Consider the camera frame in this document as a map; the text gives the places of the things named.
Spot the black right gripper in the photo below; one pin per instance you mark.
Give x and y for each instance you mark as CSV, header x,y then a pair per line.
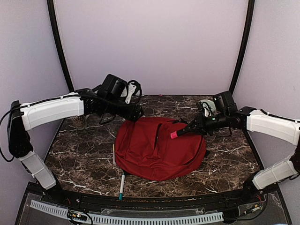
x,y
201,128

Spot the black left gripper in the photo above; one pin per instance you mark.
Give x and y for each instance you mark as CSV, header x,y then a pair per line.
x,y
133,115

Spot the black pink highlighter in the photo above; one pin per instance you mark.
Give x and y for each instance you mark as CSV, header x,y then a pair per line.
x,y
178,133

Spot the pastel yellow pink highlighter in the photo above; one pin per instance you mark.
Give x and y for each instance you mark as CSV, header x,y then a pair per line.
x,y
113,154

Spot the red student backpack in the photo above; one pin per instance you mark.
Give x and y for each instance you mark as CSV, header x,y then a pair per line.
x,y
150,148

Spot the white teal marker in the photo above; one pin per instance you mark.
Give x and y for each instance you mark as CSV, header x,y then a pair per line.
x,y
122,187

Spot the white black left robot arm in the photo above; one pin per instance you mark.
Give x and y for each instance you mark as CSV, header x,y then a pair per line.
x,y
23,118

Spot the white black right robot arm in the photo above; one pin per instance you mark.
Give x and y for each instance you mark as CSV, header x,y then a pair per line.
x,y
254,120

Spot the pale green ceramic bowl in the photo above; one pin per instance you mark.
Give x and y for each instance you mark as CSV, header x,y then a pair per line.
x,y
209,107

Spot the white patterned mug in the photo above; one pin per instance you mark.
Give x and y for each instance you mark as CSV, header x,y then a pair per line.
x,y
80,122

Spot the small circuit board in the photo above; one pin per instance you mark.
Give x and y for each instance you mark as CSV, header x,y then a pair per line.
x,y
76,216

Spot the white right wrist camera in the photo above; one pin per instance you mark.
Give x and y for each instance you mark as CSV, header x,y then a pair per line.
x,y
200,107

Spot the black front rail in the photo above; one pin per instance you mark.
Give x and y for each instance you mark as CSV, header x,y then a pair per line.
x,y
153,196

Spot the left black frame post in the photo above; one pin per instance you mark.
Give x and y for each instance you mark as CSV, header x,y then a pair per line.
x,y
58,44

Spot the black frame post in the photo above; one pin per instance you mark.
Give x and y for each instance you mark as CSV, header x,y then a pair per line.
x,y
243,45
58,44

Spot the white slotted cable duct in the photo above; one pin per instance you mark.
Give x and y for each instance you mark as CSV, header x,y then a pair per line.
x,y
133,217

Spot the right black frame post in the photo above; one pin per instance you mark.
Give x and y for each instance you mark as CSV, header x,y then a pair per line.
x,y
243,45

